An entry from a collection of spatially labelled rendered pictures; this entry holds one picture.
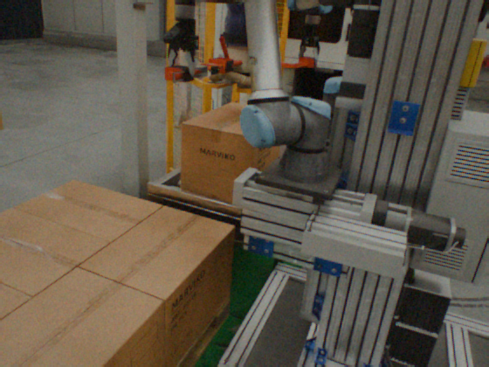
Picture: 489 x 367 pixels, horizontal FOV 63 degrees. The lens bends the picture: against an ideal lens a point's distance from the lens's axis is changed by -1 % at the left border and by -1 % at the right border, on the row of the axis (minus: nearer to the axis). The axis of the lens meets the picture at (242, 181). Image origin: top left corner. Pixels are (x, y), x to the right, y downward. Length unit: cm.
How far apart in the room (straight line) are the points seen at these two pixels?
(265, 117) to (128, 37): 200
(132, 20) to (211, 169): 131
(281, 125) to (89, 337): 86
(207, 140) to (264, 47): 96
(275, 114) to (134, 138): 210
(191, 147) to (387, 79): 109
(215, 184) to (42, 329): 103
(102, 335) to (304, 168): 80
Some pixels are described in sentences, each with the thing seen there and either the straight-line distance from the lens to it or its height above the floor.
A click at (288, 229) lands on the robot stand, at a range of 126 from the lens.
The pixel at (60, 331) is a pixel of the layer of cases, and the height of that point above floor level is 54.
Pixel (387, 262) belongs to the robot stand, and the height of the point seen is 92.
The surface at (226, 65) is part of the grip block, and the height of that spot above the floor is 125.
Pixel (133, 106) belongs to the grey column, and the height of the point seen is 79.
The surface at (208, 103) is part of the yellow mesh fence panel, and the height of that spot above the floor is 89.
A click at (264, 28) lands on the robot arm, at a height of 145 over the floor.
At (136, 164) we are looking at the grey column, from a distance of 313.
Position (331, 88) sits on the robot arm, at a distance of 163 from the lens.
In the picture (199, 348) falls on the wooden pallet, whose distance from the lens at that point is 203.
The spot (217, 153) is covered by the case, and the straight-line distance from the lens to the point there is 196.
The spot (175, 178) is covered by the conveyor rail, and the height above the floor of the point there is 57.
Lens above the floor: 150
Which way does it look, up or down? 23 degrees down
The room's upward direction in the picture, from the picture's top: 5 degrees clockwise
